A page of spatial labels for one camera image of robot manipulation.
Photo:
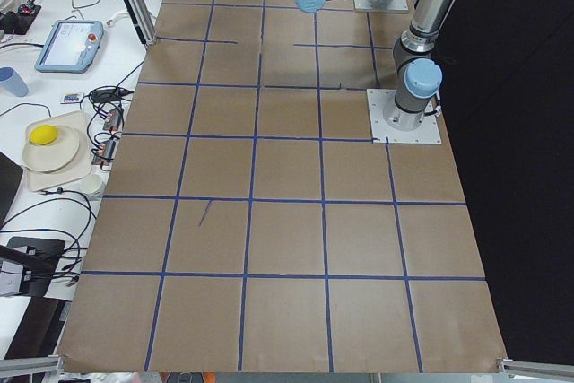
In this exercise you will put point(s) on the blue teach pendant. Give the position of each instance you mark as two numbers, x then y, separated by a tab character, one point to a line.
71	47

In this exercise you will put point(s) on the beige tray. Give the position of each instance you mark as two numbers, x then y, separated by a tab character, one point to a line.
77	168

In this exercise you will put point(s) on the light blue plastic cup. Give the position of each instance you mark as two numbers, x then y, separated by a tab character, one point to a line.
12	82

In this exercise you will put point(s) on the beige round plate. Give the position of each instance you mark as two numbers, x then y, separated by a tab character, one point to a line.
53	156

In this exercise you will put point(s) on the yellow lemon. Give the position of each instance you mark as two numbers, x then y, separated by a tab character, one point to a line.
43	135

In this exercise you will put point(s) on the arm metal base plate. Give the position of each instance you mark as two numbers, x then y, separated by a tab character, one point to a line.
382	6
390	125

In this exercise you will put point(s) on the black camera stand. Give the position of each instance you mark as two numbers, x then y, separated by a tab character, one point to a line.
28	265

